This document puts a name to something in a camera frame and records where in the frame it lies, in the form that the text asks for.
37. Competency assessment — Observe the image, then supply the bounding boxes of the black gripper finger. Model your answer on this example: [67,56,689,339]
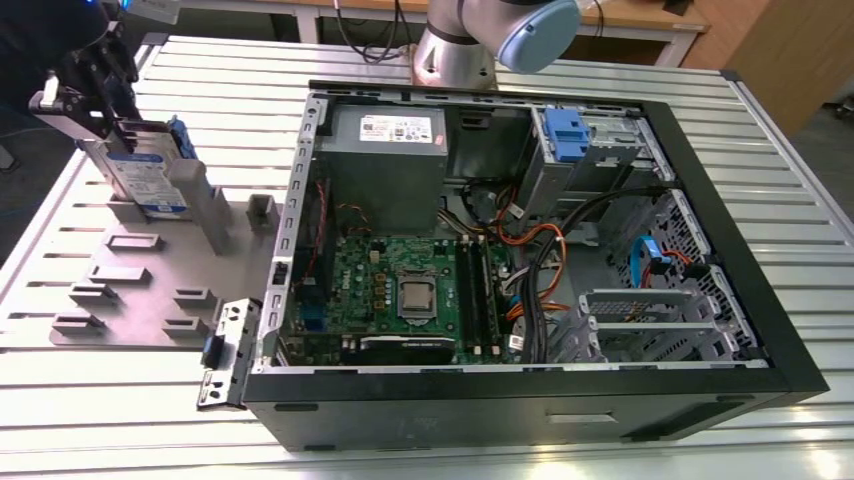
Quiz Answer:
[29,49,113,140]
[99,19,145,149]

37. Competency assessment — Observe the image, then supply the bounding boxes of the hard disk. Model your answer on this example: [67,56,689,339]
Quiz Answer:
[73,115,203,220]

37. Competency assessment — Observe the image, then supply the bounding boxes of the blue data wire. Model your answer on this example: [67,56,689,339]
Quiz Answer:
[628,233,674,291]

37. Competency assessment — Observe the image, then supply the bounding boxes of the red power wire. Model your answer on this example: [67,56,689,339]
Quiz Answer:
[664,248,710,282]

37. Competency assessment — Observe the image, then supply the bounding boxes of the metal disk bay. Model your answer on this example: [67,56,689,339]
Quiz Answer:
[576,287,766,364]

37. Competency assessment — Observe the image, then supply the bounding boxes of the grey parts rack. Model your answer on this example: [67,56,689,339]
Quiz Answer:
[49,159,286,349]

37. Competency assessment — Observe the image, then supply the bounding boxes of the grey power supply unit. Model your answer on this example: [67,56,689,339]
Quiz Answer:
[312,102,450,236]

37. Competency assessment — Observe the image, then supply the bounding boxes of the green motherboard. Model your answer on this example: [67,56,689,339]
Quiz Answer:
[292,234,528,365]

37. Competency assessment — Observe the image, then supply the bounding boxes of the CPU socket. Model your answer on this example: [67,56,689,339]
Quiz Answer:
[394,269,443,322]

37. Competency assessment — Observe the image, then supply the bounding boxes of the silver CPU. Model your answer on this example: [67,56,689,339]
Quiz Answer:
[402,282,436,310]

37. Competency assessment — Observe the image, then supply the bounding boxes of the blue plastic drive latch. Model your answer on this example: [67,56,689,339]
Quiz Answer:
[543,107,594,164]

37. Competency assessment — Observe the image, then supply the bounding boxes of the black graphics card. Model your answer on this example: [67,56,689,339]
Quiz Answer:
[339,334,459,366]

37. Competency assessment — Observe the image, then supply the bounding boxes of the black RAM slot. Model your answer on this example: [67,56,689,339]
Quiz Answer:
[458,235,486,359]
[476,237,506,359]

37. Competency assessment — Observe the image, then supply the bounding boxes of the metal optical drive cage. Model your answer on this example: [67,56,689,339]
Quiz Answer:
[518,103,674,224]

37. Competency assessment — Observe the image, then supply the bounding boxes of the wooden desk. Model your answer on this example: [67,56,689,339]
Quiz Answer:
[579,0,710,69]

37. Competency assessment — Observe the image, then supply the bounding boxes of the black PC case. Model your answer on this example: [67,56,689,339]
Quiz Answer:
[240,77,830,454]

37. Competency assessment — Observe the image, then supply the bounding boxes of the black chair base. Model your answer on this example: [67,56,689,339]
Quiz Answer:
[823,89,854,120]

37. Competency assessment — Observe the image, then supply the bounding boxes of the white frame table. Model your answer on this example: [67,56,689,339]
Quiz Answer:
[176,0,428,45]

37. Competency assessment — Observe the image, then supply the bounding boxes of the thin red fan wire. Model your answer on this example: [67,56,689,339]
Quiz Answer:
[310,174,334,289]

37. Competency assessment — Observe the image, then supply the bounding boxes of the metal card retainer bracket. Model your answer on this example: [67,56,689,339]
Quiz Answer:
[195,296,263,413]

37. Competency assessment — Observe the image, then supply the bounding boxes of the black and yellow power wires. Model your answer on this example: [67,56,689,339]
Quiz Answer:
[436,179,522,239]

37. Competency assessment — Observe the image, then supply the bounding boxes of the orange wire bundle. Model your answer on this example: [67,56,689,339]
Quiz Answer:
[496,222,574,324]

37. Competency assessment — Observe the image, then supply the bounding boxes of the thick black cable bundle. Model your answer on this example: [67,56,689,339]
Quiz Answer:
[518,185,672,365]

